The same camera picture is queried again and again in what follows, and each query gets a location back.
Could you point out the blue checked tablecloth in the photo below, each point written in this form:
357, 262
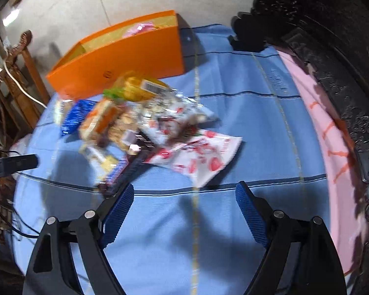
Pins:
233, 123

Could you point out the orange cardboard box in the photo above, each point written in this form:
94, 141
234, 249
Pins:
126, 58

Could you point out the pink cloth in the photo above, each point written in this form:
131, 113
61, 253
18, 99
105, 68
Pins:
319, 113

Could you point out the dark carved furniture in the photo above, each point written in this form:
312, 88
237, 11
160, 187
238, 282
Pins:
341, 21

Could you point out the blue and white snack packet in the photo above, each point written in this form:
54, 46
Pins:
77, 116

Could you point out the clear packet of red sweets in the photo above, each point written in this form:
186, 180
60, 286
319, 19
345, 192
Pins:
175, 113

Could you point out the yellow cracker packet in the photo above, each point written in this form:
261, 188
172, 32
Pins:
101, 161

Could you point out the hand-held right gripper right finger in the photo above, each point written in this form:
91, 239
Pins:
252, 215

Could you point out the yellow snack packet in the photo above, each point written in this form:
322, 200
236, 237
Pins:
138, 86

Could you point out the wooden chair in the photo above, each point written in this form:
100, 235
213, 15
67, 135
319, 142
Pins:
33, 73

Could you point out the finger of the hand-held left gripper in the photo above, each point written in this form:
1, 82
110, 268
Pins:
18, 164

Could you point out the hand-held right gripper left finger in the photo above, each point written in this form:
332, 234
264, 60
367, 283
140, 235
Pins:
116, 215

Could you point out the orange label peanut packet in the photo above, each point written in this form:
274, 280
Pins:
107, 123

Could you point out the white red printed snack packet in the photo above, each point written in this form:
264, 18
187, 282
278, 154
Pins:
203, 156

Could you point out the dark chocolate bar strip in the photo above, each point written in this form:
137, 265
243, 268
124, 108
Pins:
135, 163

